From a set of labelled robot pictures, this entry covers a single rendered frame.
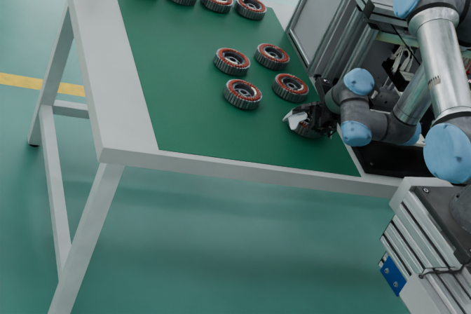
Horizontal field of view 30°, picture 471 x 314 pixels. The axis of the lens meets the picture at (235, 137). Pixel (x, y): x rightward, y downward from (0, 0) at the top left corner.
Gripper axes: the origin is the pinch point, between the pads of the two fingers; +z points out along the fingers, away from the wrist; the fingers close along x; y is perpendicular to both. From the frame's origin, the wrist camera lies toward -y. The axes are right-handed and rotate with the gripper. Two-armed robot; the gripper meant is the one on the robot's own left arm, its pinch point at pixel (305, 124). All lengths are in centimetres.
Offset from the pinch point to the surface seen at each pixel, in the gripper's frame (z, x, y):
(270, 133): -2.2, -11.6, 6.8
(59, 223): 49, -59, 28
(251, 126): -1.6, -17.2, 5.7
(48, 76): 69, -69, -31
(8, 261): 67, -71, 38
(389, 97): 6.7, 31.7, -20.2
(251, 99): -0.6, -17.5, -3.5
